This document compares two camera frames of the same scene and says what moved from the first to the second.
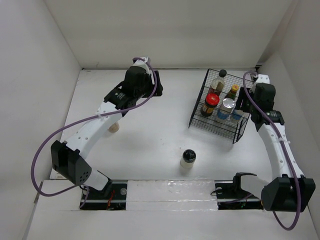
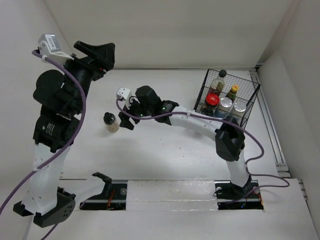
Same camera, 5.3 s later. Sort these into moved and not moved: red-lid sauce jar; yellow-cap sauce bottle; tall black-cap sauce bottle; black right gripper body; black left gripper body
Moved: black right gripper body; black left gripper body
Not moved: red-lid sauce jar; tall black-cap sauce bottle; yellow-cap sauce bottle
